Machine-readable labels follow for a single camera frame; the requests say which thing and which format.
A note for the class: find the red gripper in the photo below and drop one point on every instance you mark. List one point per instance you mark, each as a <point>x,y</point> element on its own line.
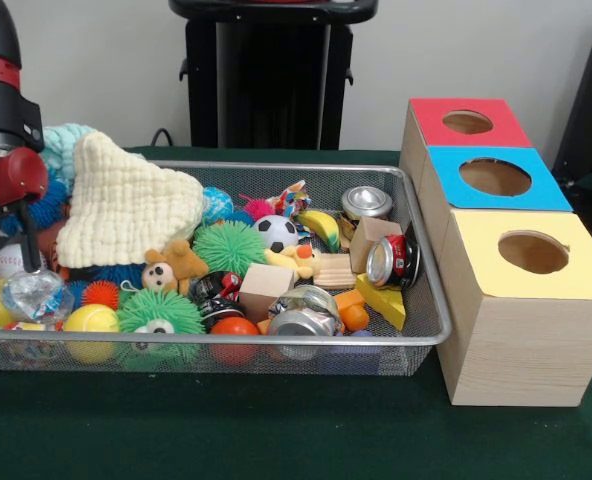
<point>11,178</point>

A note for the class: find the dark green table cloth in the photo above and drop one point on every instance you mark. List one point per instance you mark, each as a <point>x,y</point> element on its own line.
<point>276,430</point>

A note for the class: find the blue spiky ball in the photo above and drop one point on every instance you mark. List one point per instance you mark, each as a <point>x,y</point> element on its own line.
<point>51,205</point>
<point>116,274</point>

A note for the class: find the mint green cloth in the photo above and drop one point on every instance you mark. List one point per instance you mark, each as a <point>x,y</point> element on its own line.
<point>64,145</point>

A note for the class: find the cream yellow cloth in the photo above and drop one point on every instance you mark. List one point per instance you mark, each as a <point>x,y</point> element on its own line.
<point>136,210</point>

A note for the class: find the brown teddy bear toy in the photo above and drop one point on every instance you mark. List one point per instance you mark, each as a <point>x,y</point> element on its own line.
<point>178,264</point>

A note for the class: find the crushed silver can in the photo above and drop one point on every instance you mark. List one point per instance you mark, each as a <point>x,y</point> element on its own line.
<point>304,315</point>

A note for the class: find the plain yellow ball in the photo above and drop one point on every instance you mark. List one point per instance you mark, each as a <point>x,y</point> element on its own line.
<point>92,320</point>

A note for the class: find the orange red ball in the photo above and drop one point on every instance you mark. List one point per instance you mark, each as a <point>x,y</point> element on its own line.
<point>236,327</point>

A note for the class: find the green spiky ball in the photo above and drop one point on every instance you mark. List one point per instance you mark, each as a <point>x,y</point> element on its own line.
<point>230,247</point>
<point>161,312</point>

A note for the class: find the wooden box with three holes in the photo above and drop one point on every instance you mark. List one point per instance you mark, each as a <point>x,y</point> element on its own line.
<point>516,340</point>

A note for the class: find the white baseball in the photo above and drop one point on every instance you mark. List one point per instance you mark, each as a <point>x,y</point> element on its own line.
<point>11,262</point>

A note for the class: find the black and white soccer ball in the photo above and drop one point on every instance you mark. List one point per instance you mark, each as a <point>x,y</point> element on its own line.
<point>276,233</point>

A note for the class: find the yellow wedge block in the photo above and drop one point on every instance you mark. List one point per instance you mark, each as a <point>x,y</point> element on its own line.
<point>386,302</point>

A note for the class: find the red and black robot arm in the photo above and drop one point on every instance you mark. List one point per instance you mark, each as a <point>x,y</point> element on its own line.
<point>1,80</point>

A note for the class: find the clear plastic bottle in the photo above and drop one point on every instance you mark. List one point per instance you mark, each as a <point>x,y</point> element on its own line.
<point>38,295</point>

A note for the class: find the clear mesh bin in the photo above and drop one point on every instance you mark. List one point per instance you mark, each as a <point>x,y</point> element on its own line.
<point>406,355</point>

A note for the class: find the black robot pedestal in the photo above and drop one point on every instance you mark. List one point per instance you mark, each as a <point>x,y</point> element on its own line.
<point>266,80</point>

